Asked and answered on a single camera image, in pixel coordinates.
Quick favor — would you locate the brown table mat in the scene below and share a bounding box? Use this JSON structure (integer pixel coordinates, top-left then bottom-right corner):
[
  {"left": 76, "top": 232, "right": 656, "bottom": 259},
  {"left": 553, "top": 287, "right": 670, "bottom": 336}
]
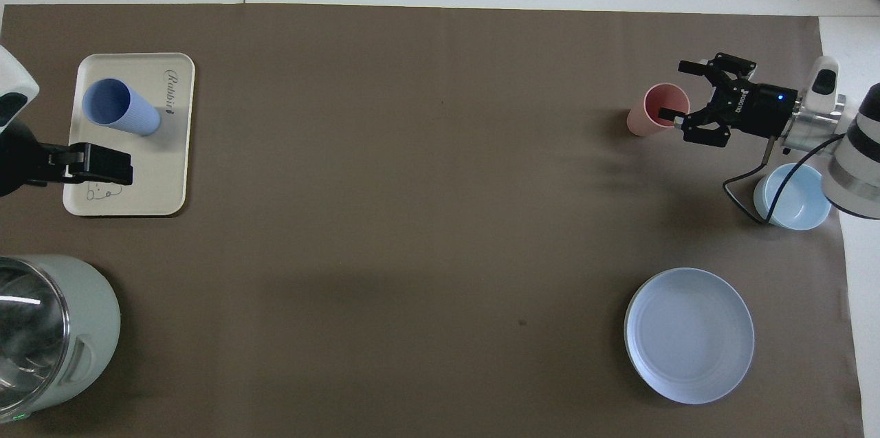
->
[{"left": 0, "top": 3, "right": 866, "bottom": 438}]

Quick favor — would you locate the light blue bowl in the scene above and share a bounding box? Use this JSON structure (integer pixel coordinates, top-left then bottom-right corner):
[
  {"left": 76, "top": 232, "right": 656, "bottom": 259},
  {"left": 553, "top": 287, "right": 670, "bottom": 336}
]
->
[{"left": 753, "top": 163, "right": 833, "bottom": 231}]

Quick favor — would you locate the cream rabbit print tray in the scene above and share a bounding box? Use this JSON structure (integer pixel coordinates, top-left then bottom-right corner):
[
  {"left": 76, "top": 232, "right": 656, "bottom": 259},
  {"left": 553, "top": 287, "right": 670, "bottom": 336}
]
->
[{"left": 62, "top": 53, "right": 196, "bottom": 217}]

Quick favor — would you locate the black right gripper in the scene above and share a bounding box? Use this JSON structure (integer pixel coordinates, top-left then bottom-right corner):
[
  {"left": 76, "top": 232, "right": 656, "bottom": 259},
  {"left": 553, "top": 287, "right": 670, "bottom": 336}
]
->
[{"left": 658, "top": 52, "right": 800, "bottom": 149}]

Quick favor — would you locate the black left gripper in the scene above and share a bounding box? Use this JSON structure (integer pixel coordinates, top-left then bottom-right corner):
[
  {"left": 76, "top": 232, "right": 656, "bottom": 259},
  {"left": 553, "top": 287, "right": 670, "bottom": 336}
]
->
[{"left": 0, "top": 122, "right": 135, "bottom": 199}]

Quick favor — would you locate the glass pot lid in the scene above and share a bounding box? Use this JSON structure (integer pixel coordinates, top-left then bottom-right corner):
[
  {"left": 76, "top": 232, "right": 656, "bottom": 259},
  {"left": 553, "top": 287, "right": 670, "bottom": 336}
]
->
[{"left": 0, "top": 266, "right": 72, "bottom": 413}]

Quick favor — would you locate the pale blue plate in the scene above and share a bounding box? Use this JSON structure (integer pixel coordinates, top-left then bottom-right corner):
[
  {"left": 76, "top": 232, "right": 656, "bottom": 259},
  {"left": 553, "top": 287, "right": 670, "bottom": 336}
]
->
[{"left": 624, "top": 267, "right": 756, "bottom": 405}]

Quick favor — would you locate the mint green electric pot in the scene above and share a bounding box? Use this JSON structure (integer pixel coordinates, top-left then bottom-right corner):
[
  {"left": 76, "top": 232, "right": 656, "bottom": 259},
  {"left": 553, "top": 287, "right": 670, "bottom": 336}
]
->
[{"left": 0, "top": 254, "right": 122, "bottom": 424}]

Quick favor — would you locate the pink cup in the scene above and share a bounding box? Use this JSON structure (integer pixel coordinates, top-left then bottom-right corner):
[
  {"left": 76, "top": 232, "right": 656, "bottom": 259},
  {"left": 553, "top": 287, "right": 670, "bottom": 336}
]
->
[{"left": 626, "top": 83, "right": 690, "bottom": 138}]

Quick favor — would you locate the blue ribbed cup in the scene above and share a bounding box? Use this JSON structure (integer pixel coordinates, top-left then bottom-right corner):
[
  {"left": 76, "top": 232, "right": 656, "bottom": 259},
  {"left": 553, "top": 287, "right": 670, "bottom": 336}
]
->
[{"left": 82, "top": 78, "right": 162, "bottom": 138}]

